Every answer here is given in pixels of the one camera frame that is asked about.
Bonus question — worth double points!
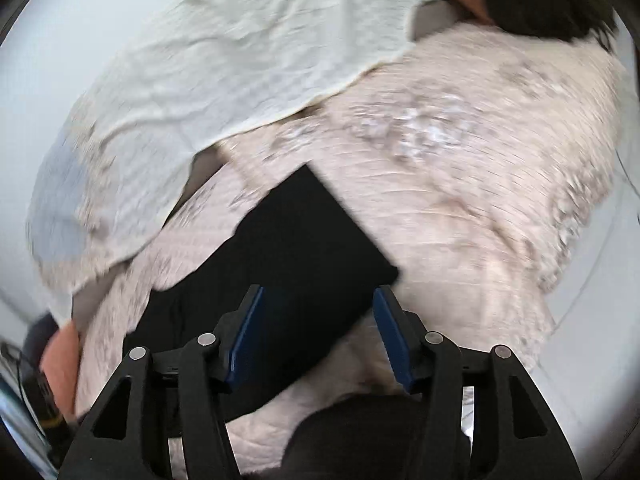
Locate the pink quilted floral bedspread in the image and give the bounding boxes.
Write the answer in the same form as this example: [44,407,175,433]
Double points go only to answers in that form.
[72,25,626,476]

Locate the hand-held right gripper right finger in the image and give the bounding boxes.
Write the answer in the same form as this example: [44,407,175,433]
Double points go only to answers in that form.
[372,284,583,480]

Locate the black pants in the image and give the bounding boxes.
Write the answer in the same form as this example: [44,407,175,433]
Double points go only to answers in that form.
[122,164,401,436]

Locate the black object with yellow trim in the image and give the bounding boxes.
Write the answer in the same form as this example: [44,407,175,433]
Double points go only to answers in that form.
[27,372,77,431]

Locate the white lace cover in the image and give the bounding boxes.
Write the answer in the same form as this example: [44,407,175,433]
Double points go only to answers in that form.
[27,0,446,321]

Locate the grey blue quilted cushion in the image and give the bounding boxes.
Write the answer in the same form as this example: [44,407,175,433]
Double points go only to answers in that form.
[29,130,101,266]

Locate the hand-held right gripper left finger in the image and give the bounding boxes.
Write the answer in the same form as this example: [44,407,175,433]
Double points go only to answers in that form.
[57,284,264,480]

